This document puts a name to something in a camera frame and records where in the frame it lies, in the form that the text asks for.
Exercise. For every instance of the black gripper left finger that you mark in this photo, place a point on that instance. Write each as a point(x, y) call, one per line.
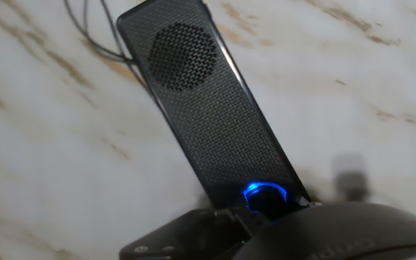
point(193, 234)

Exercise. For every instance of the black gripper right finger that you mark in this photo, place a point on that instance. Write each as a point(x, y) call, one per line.
point(309, 203)

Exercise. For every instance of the black speaker bar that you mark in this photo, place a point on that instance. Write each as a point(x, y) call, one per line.
point(208, 108)

